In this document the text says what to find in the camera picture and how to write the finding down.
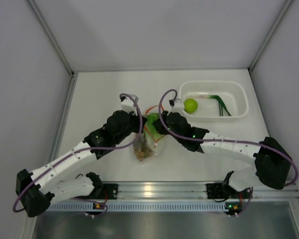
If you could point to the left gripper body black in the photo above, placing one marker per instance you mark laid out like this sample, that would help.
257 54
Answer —
133 126

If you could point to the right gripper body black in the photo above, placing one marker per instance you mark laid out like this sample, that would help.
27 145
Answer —
163 130

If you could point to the green fake apple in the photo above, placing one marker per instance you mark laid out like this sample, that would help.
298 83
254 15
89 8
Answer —
190 105

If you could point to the green fake lettuce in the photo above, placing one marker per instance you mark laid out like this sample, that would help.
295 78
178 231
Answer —
150 129

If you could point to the clear zip bag orange seal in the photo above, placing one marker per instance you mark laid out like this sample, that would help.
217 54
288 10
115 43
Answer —
156 146

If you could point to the brown fake longan bunch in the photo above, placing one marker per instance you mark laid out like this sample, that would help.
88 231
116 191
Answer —
142 151

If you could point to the dark green fake vegetable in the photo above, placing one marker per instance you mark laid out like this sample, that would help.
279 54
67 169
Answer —
221 105

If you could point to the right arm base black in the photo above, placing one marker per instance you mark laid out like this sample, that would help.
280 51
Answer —
215 191

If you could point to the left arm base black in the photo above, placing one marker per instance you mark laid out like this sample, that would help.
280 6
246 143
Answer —
108 191

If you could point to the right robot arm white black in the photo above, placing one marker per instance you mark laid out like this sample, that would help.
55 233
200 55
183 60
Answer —
269 163

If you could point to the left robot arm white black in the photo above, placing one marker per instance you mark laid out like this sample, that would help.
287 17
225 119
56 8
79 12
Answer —
38 189

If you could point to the white perforated plastic basket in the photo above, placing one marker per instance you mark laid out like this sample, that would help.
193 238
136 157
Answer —
233 95

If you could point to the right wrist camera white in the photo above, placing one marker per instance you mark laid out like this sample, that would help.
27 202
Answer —
177 106

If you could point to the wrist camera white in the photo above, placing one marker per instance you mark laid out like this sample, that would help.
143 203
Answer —
128 102
177 106

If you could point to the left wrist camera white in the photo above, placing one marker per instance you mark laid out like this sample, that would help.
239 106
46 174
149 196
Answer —
128 102

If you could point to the left aluminium frame post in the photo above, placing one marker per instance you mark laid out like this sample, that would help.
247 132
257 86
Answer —
49 34

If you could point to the aluminium frame post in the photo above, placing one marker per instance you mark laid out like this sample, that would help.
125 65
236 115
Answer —
49 34
270 34

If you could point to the aluminium mounting rail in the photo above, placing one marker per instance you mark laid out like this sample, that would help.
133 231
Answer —
192 191

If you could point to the slotted grey cable duct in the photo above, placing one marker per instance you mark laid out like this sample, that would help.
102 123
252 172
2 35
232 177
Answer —
114 206

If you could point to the right aluminium frame post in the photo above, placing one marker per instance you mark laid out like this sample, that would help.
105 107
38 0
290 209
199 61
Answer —
270 34

